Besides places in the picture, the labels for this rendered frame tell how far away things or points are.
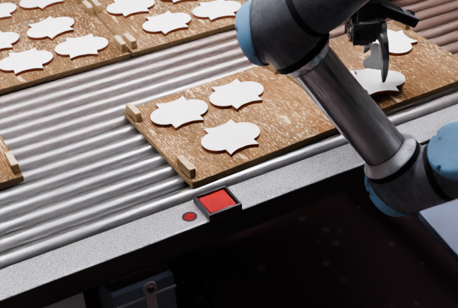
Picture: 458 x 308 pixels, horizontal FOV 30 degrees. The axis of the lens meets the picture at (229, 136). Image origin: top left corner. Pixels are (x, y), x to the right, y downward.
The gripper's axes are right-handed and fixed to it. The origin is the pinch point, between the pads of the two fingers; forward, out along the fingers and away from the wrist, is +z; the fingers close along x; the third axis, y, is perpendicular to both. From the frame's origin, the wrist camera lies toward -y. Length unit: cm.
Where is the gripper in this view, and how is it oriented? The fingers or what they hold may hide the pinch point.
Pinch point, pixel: (376, 67)
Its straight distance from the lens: 208.5
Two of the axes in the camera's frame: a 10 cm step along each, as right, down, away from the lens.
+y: -9.8, 1.4, -1.1
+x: 1.7, 5.4, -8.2
